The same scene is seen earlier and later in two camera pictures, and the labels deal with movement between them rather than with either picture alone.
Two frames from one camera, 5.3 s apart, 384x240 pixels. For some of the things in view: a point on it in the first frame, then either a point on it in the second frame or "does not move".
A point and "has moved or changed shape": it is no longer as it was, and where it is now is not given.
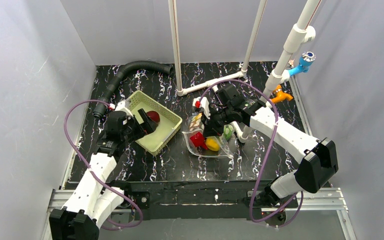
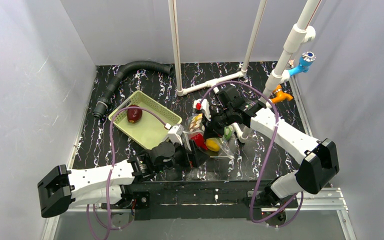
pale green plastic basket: [169, 122] does not move
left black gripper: [141, 122] to [191, 151]
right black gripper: [208, 120] does not move
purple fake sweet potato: [154, 115] has moved or changed shape
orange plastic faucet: [281, 96] does not move
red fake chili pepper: [199, 140] does not move
